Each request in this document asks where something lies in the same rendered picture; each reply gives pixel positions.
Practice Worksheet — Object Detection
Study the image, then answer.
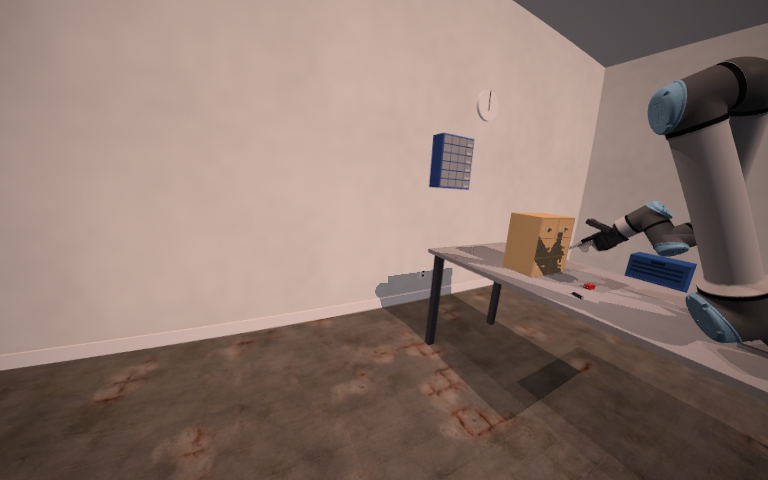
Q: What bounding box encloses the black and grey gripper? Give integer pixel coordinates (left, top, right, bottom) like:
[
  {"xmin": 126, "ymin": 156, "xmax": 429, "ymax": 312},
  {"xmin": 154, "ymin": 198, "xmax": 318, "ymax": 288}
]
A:
[{"xmin": 569, "ymin": 224, "xmax": 629, "ymax": 252}]

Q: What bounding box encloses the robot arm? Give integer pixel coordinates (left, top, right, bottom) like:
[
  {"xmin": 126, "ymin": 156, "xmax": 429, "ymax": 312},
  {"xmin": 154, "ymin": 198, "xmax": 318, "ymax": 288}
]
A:
[{"xmin": 615, "ymin": 57, "xmax": 768, "ymax": 346}]

